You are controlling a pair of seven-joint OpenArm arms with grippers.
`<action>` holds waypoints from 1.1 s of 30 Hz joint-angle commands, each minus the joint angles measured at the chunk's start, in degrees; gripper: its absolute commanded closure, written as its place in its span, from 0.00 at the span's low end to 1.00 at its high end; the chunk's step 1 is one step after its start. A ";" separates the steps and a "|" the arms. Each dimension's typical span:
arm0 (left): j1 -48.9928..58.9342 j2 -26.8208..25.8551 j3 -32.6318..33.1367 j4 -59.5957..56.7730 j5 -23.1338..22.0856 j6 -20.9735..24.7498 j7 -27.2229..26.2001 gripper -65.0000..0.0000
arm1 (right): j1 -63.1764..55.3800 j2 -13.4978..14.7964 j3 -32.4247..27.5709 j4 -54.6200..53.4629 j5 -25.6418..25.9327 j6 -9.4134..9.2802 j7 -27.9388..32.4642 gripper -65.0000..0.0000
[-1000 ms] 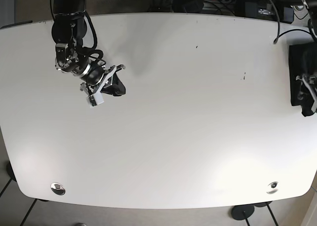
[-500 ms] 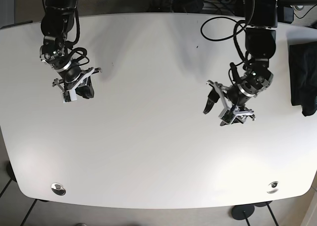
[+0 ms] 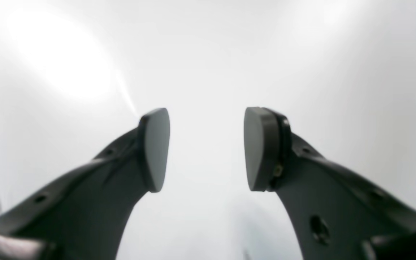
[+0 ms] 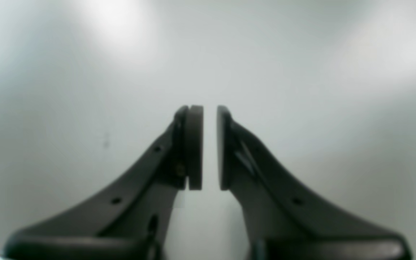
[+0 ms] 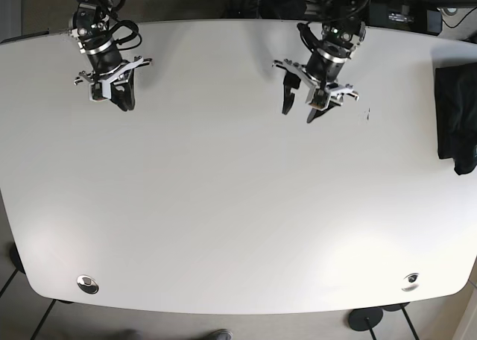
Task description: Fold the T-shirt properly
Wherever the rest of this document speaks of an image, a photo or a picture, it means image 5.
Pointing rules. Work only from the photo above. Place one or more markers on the black round stand base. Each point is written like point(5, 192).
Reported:
point(364, 319)

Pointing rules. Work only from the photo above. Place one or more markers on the black T-shirt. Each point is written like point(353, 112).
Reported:
point(455, 104)

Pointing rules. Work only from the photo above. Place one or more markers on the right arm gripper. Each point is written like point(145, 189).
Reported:
point(120, 78)

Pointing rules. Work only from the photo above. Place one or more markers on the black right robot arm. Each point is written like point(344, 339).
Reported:
point(101, 37)

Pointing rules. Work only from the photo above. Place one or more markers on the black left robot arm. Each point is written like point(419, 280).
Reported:
point(343, 30)

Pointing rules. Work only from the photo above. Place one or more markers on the metal table grommet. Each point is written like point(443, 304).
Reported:
point(87, 284)
point(410, 282)

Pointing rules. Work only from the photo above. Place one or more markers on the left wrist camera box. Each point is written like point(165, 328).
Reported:
point(318, 99)

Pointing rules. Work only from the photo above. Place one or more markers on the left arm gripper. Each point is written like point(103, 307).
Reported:
point(321, 72)

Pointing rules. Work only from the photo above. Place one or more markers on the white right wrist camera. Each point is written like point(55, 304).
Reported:
point(99, 91)

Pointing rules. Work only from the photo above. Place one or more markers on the left metal table grommet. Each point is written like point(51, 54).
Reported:
point(87, 284)

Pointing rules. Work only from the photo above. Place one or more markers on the right metal table grommet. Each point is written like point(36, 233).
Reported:
point(410, 282)

